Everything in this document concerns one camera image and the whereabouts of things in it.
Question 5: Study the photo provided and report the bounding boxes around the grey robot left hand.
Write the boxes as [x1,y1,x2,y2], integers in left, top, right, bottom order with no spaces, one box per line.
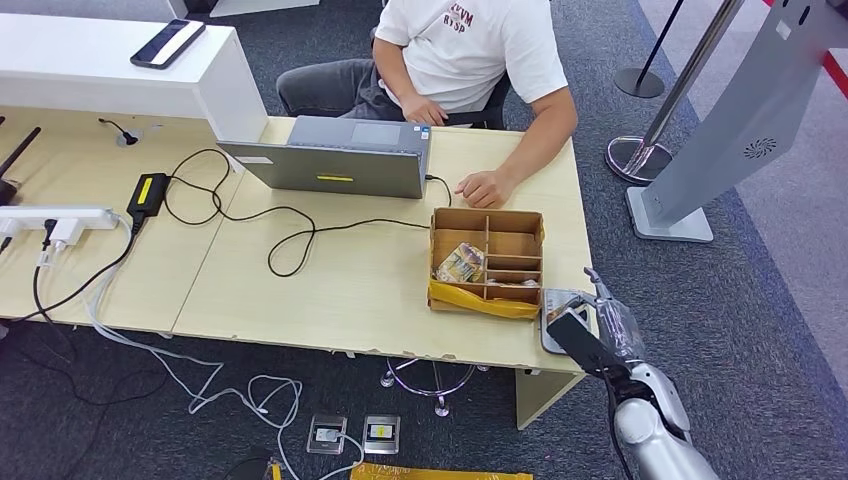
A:
[221,445,274,480]

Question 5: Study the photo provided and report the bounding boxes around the person's right hand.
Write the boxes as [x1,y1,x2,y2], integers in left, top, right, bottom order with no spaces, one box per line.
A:
[399,94,450,127]

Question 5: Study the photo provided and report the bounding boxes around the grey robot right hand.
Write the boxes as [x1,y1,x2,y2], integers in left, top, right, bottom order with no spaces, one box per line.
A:
[563,266,649,364]

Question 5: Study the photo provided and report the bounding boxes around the person's left hand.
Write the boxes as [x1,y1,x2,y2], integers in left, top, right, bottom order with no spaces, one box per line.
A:
[454,169,518,210]

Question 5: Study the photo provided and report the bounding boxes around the cardboard divider box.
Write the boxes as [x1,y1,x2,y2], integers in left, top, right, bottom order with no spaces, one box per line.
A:
[427,207,547,321]

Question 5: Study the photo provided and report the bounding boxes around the person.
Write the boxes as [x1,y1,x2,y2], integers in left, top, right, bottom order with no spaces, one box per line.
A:
[276,0,579,210]

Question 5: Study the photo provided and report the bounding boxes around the colourful room key card stack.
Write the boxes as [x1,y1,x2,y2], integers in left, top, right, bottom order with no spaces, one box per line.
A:
[435,242,487,285]

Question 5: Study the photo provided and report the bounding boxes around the black office chair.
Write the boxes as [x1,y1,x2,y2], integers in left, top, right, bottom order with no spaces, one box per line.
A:
[450,69,515,130]

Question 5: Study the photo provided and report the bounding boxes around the steel floor socket white plug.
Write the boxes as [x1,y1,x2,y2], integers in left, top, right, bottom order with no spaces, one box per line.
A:
[305,413,349,456]

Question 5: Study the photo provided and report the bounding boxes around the light wood desk side panel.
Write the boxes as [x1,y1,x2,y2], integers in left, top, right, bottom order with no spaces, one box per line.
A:
[515,369,588,432]

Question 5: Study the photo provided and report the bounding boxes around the grey laptop with yellow sticker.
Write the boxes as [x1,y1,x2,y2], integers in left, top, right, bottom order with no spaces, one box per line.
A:
[217,115,433,200]

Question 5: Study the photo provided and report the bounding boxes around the crumpled yellow tape strip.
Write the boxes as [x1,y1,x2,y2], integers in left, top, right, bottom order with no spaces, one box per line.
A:
[427,278,543,321]

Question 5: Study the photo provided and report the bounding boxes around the steel floor socket yellow label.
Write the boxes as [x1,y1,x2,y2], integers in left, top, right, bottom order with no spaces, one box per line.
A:
[362,414,403,456]

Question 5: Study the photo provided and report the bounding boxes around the white furniture panel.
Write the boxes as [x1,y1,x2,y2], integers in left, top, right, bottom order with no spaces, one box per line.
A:
[210,0,323,18]

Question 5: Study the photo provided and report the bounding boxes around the chrome stool base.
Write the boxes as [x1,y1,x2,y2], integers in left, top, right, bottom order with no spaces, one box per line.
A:
[380,357,492,419]

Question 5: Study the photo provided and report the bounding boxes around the grey kiosk stand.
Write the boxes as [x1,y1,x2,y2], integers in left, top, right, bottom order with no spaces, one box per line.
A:
[625,0,848,244]

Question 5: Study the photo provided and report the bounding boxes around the black smartphone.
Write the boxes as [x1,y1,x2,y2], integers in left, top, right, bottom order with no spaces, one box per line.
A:
[129,18,207,70]

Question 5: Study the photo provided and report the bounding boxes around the black power adapter yellow label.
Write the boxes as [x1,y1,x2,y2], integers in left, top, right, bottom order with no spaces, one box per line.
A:
[125,172,172,220]

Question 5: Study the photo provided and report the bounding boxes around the white charger plug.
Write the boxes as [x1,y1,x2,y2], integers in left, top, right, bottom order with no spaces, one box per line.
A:
[49,218,87,250]

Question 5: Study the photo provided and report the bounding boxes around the white power strip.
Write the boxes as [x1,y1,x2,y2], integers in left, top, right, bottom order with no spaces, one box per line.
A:
[0,205,121,233]

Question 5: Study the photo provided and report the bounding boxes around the white raised counter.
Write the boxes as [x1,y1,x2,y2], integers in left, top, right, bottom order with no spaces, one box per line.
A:
[0,12,270,144]

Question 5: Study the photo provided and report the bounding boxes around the red barrier belt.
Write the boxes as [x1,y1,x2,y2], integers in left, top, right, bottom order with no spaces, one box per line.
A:
[761,0,848,102]

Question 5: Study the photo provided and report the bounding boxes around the black router with antenna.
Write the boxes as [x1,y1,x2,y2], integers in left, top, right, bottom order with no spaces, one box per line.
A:
[0,115,43,207]

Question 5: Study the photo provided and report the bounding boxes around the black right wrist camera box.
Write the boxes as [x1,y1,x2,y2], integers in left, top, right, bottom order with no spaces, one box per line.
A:
[546,307,627,379]

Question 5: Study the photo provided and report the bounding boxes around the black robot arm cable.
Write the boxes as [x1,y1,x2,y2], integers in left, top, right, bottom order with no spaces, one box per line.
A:
[599,370,637,480]

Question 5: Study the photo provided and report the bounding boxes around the black laptop power cable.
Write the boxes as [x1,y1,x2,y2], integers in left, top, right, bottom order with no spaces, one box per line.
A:
[163,146,454,278]

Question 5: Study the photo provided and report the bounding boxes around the chrome stanchion post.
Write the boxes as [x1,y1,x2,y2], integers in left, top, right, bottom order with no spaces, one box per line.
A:
[604,0,747,187]

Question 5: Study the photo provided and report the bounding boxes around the black stanchion post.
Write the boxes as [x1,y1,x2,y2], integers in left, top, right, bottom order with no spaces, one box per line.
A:
[613,0,687,99]

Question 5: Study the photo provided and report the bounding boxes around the white cable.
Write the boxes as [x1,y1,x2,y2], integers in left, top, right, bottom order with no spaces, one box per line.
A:
[36,211,367,480]

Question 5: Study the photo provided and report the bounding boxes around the black adapter mains cable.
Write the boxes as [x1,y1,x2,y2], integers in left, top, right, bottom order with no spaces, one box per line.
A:
[9,211,144,326]

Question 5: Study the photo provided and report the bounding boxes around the thin black cable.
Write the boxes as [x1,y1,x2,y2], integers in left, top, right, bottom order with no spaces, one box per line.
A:
[13,218,172,480]

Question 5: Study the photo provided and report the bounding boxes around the short black plug cable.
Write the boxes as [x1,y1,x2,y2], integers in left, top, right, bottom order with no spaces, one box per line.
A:
[97,117,140,146]

